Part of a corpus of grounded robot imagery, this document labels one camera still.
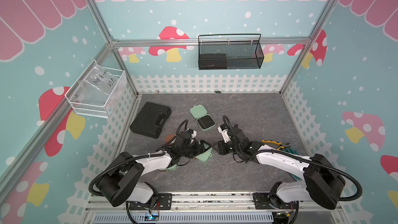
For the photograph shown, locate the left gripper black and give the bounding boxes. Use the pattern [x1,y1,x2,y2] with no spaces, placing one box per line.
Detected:
[180,140,211,159]

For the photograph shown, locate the green clipper case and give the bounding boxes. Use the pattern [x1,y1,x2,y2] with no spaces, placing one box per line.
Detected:
[159,164,178,171]
[190,105,216,131]
[195,147,212,162]

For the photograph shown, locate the brown clipper case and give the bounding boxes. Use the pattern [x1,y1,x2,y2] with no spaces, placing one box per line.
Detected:
[165,134,175,143]

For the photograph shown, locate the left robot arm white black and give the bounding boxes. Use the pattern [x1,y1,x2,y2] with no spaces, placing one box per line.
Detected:
[88,129,212,210]

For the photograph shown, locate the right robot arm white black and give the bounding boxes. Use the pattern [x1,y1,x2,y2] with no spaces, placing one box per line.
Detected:
[218,124,363,210]

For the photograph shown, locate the black plastic tool case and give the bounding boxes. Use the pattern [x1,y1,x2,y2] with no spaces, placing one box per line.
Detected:
[130,102,172,139]

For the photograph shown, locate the green work glove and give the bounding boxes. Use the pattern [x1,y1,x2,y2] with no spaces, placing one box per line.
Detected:
[282,147,298,155]

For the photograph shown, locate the black box in basket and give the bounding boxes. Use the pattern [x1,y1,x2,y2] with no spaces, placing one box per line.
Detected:
[199,54,228,70]

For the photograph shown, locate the yellow handled pliers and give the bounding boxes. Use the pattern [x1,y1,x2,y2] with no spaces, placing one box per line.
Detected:
[261,140,291,150]

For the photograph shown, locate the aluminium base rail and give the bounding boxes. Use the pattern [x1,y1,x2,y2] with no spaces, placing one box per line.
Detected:
[85,191,342,213]

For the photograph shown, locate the black wire mesh basket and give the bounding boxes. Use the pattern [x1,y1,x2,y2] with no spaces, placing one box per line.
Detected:
[198,34,264,69]

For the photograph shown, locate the clear acrylic wall bin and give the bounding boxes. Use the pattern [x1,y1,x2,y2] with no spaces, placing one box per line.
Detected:
[65,60,127,118]

